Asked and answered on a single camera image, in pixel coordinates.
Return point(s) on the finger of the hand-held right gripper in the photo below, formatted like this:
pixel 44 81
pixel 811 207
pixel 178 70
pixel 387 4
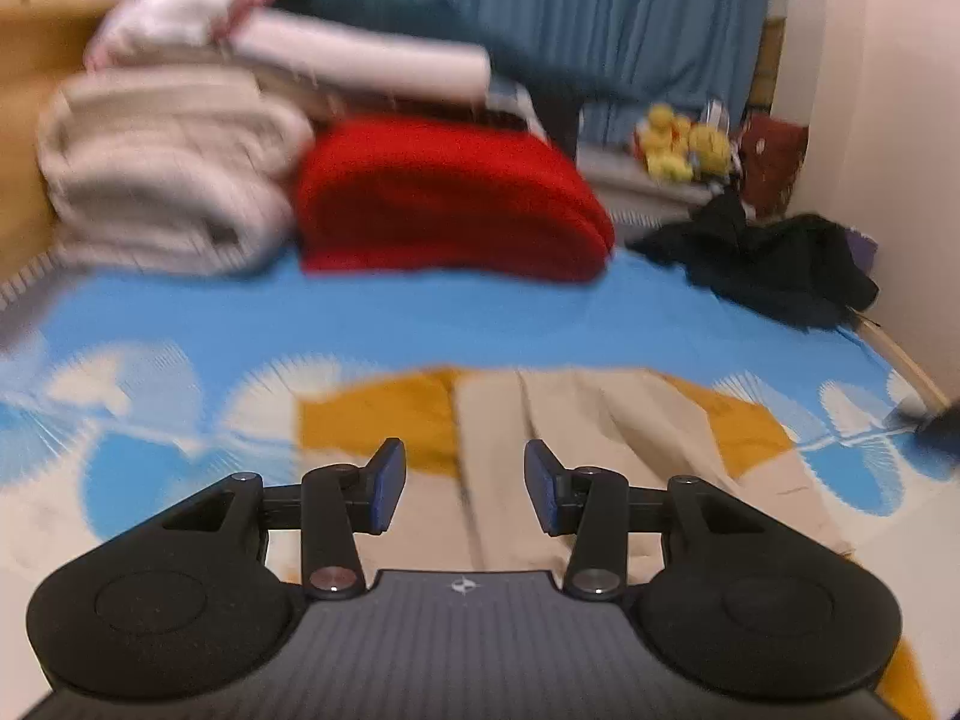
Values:
pixel 937 431

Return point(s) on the red quilt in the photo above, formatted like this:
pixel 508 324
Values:
pixel 450 202

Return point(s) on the blue and white bed sheet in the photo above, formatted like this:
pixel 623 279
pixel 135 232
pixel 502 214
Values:
pixel 225 315

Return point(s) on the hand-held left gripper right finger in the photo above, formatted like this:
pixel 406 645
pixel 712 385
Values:
pixel 540 487

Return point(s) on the cream fleece blanket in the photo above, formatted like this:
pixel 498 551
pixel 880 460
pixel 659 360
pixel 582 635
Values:
pixel 150 180

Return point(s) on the blue curtain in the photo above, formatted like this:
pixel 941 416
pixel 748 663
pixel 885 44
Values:
pixel 600 15

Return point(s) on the beige and mustard hoodie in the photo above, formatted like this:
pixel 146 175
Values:
pixel 600 427

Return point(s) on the grey window ledge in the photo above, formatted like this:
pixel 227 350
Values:
pixel 630 180

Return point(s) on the folded white and pink linens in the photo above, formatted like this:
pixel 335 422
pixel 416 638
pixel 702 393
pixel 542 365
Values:
pixel 375 60

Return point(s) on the wooden bed headboard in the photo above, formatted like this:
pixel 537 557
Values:
pixel 22 127

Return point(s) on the wooden bed side rail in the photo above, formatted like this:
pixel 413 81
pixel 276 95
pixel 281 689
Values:
pixel 907 367

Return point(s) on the dark blue shark plush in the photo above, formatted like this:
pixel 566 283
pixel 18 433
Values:
pixel 375 7

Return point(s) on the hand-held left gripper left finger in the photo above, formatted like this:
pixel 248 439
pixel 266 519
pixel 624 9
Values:
pixel 390 480

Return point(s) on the small white object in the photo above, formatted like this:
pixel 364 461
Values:
pixel 718 114

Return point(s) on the black clothes pile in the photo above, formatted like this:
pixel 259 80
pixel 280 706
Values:
pixel 780 270

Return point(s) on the yellow plush toy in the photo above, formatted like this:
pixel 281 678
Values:
pixel 660 142
pixel 709 150

